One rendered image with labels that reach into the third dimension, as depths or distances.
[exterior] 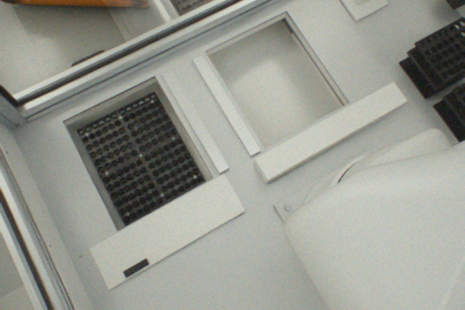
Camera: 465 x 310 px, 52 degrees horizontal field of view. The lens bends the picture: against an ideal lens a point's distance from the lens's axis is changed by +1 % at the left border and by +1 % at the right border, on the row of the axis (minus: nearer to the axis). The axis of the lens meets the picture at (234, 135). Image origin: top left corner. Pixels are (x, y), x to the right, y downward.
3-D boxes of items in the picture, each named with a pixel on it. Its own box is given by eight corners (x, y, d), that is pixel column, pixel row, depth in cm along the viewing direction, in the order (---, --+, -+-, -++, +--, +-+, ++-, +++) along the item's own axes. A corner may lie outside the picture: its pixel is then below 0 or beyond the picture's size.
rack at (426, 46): (398, 63, 100) (415, 42, 91) (441, 39, 102) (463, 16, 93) (425, 99, 97) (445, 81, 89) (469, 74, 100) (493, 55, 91)
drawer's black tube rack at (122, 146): (84, 139, 103) (76, 129, 97) (158, 102, 106) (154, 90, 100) (131, 230, 98) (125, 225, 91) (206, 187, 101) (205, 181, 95)
